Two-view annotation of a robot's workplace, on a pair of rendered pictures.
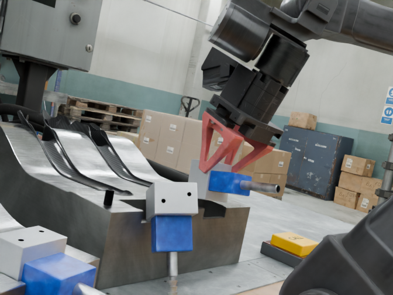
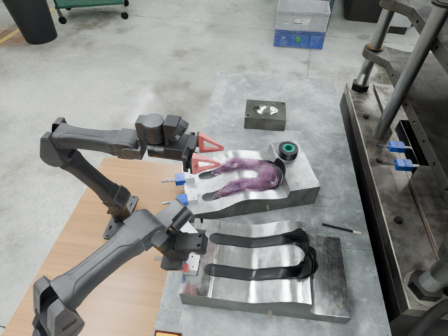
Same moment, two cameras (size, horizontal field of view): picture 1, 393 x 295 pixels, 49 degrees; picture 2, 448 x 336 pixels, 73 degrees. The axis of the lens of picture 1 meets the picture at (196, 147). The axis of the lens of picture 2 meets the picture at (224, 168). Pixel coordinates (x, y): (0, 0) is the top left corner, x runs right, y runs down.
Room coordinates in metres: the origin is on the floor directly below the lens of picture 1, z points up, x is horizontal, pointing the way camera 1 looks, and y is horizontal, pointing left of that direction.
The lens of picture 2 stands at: (0.99, -0.18, 1.79)
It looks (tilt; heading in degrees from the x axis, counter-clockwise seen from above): 48 degrees down; 144
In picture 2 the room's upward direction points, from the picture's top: straight up
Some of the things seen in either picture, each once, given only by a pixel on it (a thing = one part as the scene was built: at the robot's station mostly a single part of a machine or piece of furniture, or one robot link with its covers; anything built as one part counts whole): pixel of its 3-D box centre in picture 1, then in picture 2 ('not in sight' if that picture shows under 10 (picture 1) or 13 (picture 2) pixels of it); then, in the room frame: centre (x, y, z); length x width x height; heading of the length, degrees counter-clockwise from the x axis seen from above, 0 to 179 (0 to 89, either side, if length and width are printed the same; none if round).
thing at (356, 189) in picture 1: (365, 185); not in sight; (6.97, -2.81, 0.42); 0.86 x 0.33 x 0.83; 40
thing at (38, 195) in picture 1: (86, 178); (265, 264); (0.72, 0.17, 0.87); 0.50 x 0.26 x 0.14; 48
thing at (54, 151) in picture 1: (91, 151); (262, 253); (0.70, 0.17, 0.92); 0.35 x 0.16 x 0.09; 48
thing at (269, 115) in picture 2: not in sight; (265, 115); (0.11, 0.70, 0.84); 0.20 x 0.15 x 0.07; 48
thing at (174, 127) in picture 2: not in sight; (179, 135); (0.43, 0.07, 1.25); 0.07 x 0.06 x 0.11; 136
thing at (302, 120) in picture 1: (302, 120); not in sight; (7.99, -1.82, 1.26); 0.42 x 0.33 x 0.29; 40
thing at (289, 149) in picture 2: not in sight; (287, 151); (0.43, 0.54, 0.93); 0.08 x 0.08 x 0.04
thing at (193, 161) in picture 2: not in sight; (204, 159); (0.49, 0.11, 1.19); 0.09 x 0.07 x 0.07; 46
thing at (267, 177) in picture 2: not in sight; (246, 173); (0.41, 0.35, 0.90); 0.26 x 0.18 x 0.08; 65
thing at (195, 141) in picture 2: not in sight; (207, 149); (0.46, 0.14, 1.19); 0.09 x 0.07 x 0.07; 46
